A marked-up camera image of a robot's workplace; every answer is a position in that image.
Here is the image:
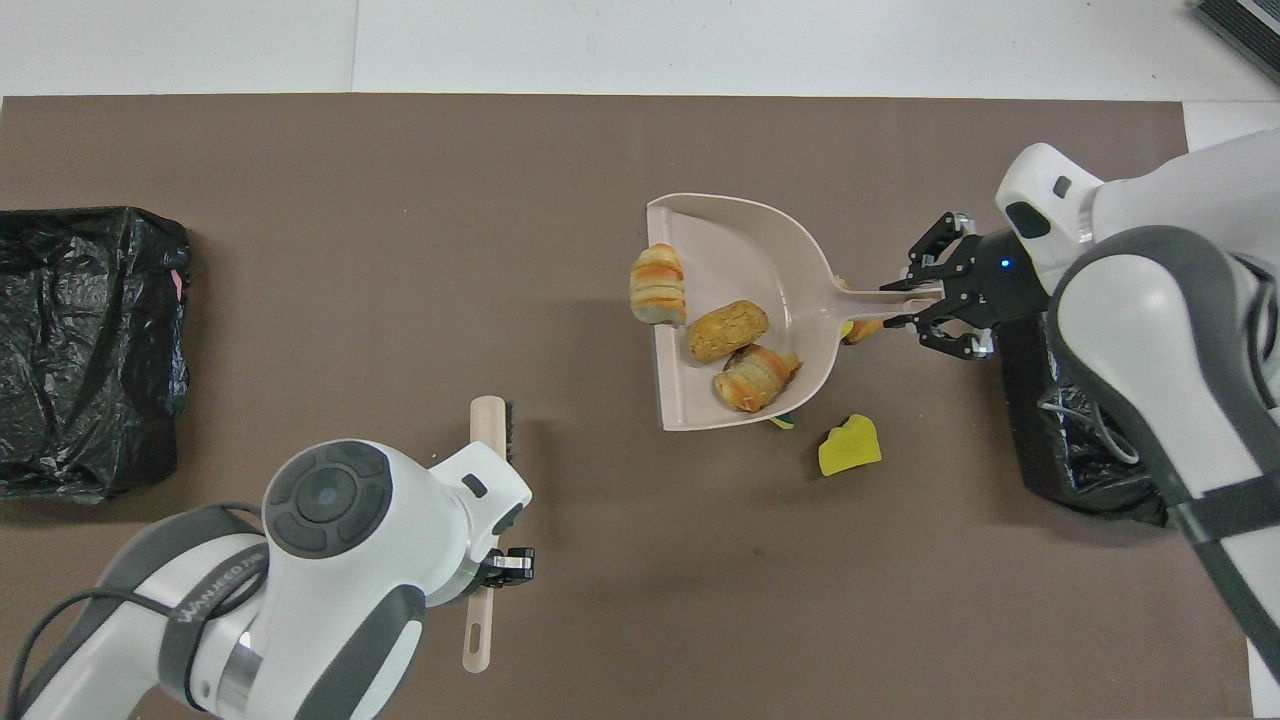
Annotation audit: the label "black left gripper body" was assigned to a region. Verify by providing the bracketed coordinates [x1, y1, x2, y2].
[478, 546, 537, 590]

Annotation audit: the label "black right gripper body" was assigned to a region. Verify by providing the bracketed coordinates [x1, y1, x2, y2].
[958, 228, 1053, 329]

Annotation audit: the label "beige brush black bristles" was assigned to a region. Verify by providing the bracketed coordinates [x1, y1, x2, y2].
[462, 396, 518, 674]

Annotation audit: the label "chunky yellow sponge piece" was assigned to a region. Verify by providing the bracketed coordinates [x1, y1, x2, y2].
[818, 414, 883, 478]

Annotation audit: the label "beige plastic dustpan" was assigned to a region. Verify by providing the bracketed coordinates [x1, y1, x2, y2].
[645, 193, 946, 433]

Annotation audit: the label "pale bread piece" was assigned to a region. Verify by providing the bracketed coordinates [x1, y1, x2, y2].
[713, 344, 802, 414]
[629, 243, 689, 327]

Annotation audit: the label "brown bread roll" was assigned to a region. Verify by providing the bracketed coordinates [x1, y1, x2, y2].
[687, 300, 771, 364]

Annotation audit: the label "bin with black bag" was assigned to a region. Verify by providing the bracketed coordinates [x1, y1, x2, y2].
[0, 206, 193, 504]
[1000, 255, 1280, 528]

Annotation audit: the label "brown table mat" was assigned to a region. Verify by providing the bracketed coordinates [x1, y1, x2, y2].
[0, 94, 1256, 720]

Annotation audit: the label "dark grey ribbed panel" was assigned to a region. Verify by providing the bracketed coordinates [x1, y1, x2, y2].
[1193, 0, 1280, 86]

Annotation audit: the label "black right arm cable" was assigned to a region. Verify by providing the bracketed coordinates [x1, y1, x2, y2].
[1038, 388, 1143, 467]

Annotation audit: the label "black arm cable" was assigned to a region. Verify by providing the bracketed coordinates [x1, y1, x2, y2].
[1038, 388, 1143, 467]
[0, 560, 271, 716]

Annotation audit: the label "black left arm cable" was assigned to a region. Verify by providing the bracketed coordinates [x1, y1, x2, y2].
[0, 560, 271, 716]

